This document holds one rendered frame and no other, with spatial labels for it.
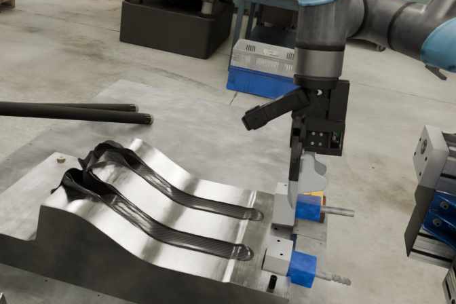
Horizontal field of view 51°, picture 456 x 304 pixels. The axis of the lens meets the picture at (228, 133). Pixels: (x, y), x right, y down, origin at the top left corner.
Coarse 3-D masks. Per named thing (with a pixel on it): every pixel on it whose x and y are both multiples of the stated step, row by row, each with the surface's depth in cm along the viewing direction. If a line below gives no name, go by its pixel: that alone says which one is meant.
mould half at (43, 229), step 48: (144, 144) 90; (48, 192) 83; (144, 192) 79; (192, 192) 86; (240, 192) 88; (0, 240) 72; (48, 240) 70; (96, 240) 68; (144, 240) 71; (240, 240) 75; (96, 288) 72; (144, 288) 70; (192, 288) 68; (240, 288) 66; (288, 288) 67
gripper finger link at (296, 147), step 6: (294, 132) 74; (294, 138) 72; (294, 144) 72; (300, 144) 73; (294, 150) 72; (300, 150) 72; (294, 156) 72; (300, 156) 73; (294, 162) 73; (300, 162) 73; (294, 168) 73; (294, 174) 74; (294, 180) 74
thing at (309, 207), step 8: (280, 184) 81; (280, 192) 78; (280, 200) 77; (304, 200) 78; (312, 200) 78; (320, 200) 79; (280, 208) 78; (288, 208) 77; (296, 208) 78; (304, 208) 77; (312, 208) 77; (320, 208) 77; (328, 208) 78; (336, 208) 78; (344, 208) 78; (280, 216) 78; (288, 216) 78; (296, 216) 78; (304, 216) 78; (312, 216) 77; (352, 216) 78; (288, 224) 78
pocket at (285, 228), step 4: (296, 220) 83; (272, 224) 85; (276, 224) 85; (280, 224) 85; (296, 224) 84; (272, 228) 84; (276, 228) 84; (280, 228) 84; (284, 228) 84; (288, 228) 85; (292, 228) 84; (296, 228) 83; (288, 232) 83; (292, 232) 82; (296, 232) 82
